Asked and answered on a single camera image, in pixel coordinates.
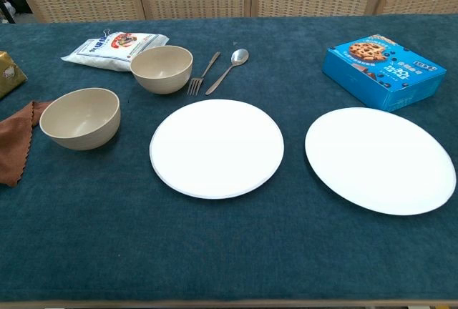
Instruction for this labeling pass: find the white round plate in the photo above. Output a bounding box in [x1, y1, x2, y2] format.
[149, 99, 285, 200]
[304, 107, 458, 216]

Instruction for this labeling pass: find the off-white bowl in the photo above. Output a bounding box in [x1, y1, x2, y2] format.
[130, 45, 194, 95]
[39, 87, 122, 152]

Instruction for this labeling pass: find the steel fork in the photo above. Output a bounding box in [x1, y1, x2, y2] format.
[187, 51, 222, 97]

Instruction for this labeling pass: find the steel spoon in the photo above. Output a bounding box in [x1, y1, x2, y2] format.
[205, 48, 250, 96]

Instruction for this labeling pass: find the teal table cloth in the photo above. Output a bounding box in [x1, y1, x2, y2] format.
[0, 14, 458, 305]

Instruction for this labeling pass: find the white flour bag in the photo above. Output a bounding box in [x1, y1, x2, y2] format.
[60, 31, 170, 73]

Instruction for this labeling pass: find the blue cookie box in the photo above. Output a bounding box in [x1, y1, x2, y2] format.
[321, 34, 447, 112]

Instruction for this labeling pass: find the brown microfibre cloth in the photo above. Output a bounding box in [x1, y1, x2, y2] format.
[0, 100, 54, 188]

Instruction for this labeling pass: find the gold foil packet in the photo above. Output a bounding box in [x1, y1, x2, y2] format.
[0, 50, 29, 101]

